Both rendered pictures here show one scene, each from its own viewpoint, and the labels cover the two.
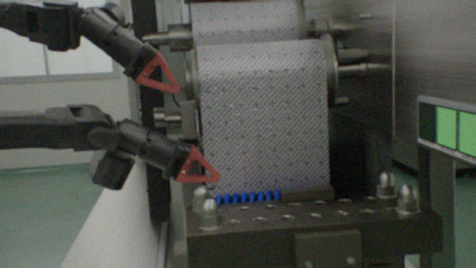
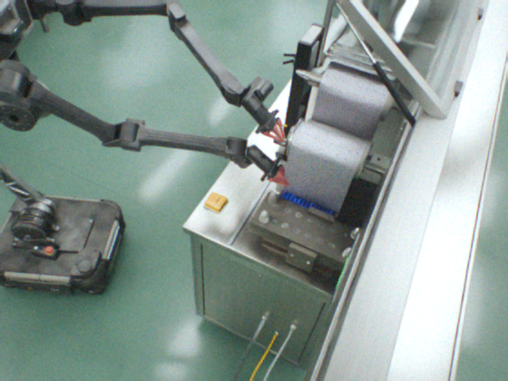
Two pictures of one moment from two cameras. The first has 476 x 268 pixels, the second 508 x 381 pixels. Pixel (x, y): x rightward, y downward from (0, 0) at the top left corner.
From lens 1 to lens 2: 1.02 m
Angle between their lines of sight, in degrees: 46
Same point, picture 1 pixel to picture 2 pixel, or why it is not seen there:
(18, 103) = not seen: outside the picture
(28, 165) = not seen: outside the picture
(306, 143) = (333, 193)
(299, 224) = (296, 239)
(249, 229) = (275, 231)
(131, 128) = (252, 154)
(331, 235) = (303, 252)
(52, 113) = (218, 143)
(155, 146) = (261, 165)
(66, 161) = not seen: outside the picture
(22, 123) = (203, 147)
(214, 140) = (290, 171)
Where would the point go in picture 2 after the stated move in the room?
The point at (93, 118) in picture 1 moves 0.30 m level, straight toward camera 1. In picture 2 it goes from (233, 151) to (203, 216)
